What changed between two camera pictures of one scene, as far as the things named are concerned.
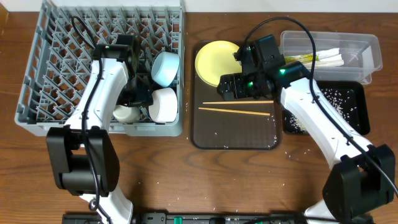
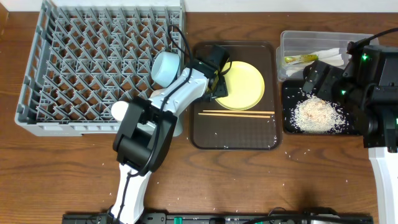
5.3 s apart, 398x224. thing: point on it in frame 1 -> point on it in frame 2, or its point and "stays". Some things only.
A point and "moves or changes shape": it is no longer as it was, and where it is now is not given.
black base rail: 220,218 stays
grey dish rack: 60,56 stays
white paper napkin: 328,58 stays
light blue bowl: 164,68 stays
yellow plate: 215,59 moves or changes shape
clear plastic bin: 339,56 stays
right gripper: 239,93 -> 332,75
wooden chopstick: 240,102 -> 239,111
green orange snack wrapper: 301,58 stays
